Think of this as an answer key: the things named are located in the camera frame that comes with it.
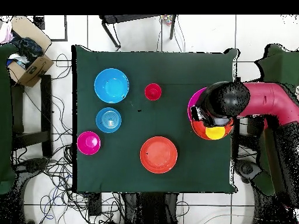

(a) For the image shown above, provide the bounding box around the black bench frame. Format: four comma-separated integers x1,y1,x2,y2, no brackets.
10,74,53,158

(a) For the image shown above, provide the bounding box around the small blue bowl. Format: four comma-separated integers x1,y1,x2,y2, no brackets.
95,107,122,134

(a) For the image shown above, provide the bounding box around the small magenta bowl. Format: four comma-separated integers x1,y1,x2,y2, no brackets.
77,131,102,156

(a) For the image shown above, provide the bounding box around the large pink bowl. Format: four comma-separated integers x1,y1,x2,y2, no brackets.
187,87,208,122

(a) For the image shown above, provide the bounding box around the orange-red bowl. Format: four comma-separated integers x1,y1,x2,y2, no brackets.
140,136,179,174
190,118,234,141

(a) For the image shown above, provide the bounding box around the yellow cup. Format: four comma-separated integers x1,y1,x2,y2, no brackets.
205,125,227,141

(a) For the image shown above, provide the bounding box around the dark blue cloth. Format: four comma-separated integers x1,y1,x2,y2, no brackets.
10,32,44,68

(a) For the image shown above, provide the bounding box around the black pedestal leg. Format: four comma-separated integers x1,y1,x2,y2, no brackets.
12,157,51,181
233,158,263,185

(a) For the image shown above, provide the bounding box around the dark green tablecloth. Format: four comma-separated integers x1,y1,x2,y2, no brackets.
71,44,238,194

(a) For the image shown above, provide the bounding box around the colourful small objects pile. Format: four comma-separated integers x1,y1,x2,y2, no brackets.
160,15,173,26

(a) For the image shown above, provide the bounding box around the green cloth covered table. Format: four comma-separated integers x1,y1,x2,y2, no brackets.
246,43,299,197
0,43,18,195

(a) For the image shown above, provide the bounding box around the black stool frame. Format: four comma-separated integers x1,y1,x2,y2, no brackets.
99,15,177,50

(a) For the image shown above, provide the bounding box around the cardboard box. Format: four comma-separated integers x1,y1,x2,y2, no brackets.
7,15,55,88

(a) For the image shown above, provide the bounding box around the tangle of black cables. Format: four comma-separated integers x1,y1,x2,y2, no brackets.
23,53,124,224

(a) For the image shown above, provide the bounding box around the red cup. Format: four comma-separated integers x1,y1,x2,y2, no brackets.
144,83,162,102

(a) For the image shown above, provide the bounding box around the blue cable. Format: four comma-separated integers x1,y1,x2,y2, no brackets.
39,174,73,221

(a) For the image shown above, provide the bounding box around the black rectangular box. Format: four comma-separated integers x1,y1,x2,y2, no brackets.
88,193,102,216

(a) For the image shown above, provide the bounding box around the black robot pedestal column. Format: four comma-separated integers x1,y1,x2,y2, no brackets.
121,192,180,224

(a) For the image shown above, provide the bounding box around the large blue bowl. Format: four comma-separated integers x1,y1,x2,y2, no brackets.
93,68,130,104

